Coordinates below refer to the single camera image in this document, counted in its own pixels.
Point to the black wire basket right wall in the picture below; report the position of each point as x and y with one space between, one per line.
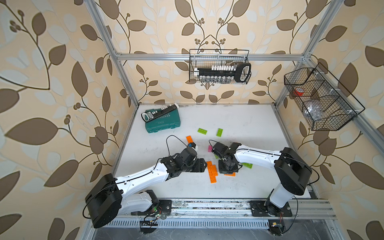
338 102

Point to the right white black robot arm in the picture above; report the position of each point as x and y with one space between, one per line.
294 174

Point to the black bit holder on case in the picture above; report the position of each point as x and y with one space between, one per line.
151 115

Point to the green lego brick lower right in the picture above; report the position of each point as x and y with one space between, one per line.
247 165

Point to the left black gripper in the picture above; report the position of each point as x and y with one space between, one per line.
200 165

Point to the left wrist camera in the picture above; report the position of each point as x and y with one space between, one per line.
192 145

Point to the black socket set in basket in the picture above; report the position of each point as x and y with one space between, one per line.
239 73

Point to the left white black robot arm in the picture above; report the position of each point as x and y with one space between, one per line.
112 196

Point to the green lego brick far right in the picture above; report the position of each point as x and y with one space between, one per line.
219 132

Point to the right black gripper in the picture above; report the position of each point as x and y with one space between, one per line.
221 170

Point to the green lego brick far left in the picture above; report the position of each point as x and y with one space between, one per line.
202 131

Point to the clear plastic bag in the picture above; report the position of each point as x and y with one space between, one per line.
313 110

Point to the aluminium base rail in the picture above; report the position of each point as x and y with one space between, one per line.
222 214

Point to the black wire basket back wall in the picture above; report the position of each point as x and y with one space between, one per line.
205 58

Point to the black wire basket wall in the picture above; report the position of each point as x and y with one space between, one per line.
205 58
338 102

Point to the green tool case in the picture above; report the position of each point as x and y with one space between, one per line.
168 121

